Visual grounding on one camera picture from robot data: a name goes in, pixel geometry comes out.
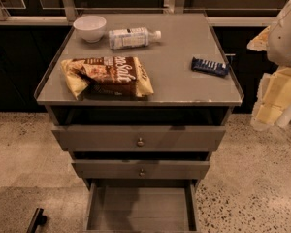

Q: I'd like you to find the white cylindrical post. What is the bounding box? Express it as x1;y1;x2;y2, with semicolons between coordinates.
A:
275;104;291;128

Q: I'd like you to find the middle grey drawer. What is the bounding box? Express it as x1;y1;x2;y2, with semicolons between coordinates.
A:
72;160;210;180

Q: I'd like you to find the grey drawer cabinet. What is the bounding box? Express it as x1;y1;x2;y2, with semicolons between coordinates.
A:
35;14;243;233

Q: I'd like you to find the top grey drawer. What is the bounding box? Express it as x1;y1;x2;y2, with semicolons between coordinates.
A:
52;125;225;152

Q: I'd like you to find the white ceramic bowl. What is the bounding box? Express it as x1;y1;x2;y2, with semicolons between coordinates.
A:
73;16;107;43

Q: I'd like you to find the grey drawer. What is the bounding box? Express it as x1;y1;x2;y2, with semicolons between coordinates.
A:
82;180;200;233
52;125;225;152
72;160;210;180

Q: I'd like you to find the bottom grey drawer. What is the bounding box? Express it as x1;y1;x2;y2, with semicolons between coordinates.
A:
82;180;200;233

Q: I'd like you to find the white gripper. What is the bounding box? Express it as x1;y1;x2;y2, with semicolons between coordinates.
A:
247;0;291;131

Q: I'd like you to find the brown chip bag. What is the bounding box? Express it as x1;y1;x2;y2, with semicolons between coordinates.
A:
61;56;154;100

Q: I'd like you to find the black object on floor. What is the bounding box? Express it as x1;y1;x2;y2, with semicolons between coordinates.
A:
26;208;48;233

